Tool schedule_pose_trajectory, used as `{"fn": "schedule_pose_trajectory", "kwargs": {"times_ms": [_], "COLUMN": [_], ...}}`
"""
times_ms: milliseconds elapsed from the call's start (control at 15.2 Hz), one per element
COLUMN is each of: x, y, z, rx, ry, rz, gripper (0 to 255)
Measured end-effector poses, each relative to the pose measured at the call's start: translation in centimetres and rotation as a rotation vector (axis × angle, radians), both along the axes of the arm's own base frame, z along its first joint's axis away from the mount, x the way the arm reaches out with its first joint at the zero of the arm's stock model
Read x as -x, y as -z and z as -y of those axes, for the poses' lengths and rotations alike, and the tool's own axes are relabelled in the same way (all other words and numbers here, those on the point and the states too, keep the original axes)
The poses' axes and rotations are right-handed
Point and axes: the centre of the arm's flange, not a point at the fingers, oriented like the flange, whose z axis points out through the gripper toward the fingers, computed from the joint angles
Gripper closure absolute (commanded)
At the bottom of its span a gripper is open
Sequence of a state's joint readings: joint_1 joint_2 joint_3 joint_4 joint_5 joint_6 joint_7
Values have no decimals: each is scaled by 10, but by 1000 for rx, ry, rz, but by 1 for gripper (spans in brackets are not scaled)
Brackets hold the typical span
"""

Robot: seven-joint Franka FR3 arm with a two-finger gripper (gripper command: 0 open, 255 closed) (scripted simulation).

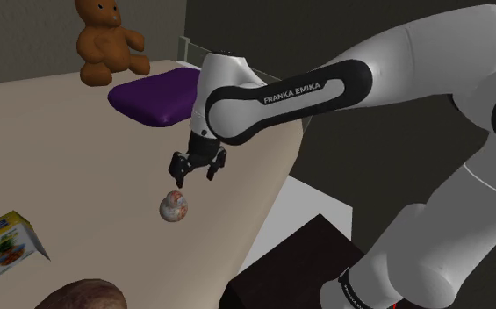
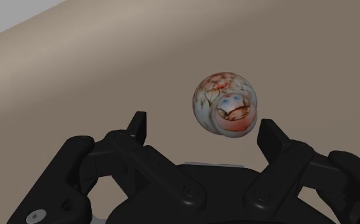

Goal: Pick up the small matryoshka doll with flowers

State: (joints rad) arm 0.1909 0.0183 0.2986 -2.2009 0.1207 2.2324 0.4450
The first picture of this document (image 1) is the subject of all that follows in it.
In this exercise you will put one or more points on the brown teddy bear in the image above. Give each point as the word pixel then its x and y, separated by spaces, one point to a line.
pixel 104 45

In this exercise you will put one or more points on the purple pillow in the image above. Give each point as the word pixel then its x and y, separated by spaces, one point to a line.
pixel 153 98

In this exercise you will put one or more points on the beige bed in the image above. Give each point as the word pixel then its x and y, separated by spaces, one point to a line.
pixel 80 162

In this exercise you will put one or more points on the brown rounded object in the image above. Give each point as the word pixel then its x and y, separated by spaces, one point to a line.
pixel 87 296

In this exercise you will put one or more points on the white round patterned figure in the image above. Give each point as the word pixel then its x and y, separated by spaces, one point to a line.
pixel 173 207

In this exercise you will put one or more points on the dark robot stand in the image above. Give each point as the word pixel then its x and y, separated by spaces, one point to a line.
pixel 290 267

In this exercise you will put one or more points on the yellow and white printed box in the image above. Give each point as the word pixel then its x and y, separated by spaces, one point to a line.
pixel 3 246

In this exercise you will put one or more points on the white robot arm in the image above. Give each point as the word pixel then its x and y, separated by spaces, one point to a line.
pixel 423 77

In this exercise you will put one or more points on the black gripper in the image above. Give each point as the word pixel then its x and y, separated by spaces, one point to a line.
pixel 201 150

